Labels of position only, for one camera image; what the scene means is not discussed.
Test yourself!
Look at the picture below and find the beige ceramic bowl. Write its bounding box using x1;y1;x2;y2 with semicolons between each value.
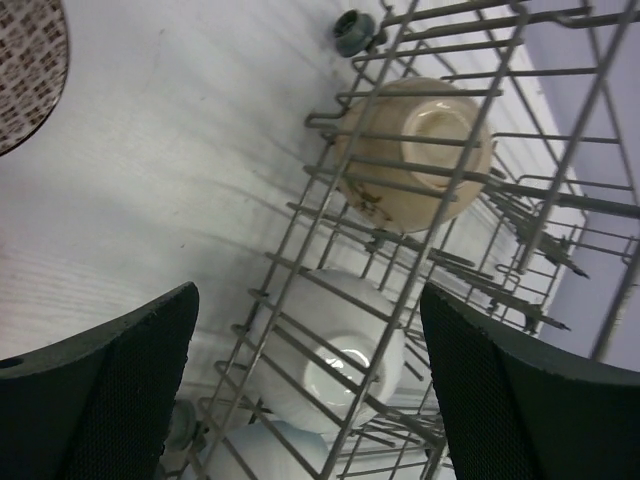
334;77;479;234

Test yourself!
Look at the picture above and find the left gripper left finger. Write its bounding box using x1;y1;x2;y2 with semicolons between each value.
1;282;199;479

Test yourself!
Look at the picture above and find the brown patterned bowl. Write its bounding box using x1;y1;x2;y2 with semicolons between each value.
1;0;70;155

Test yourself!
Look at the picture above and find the grey wire dish rack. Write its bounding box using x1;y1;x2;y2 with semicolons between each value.
172;1;639;479

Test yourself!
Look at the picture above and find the white bowl front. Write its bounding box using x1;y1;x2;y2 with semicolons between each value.
207;421;329;479

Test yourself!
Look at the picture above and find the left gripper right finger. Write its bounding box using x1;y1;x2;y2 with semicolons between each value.
420;282;639;479

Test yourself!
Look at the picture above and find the white bowl rear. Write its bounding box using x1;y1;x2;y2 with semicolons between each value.
248;269;394;434

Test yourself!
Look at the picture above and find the white bowl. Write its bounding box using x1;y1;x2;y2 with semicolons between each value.
207;421;329;479
248;269;394;434

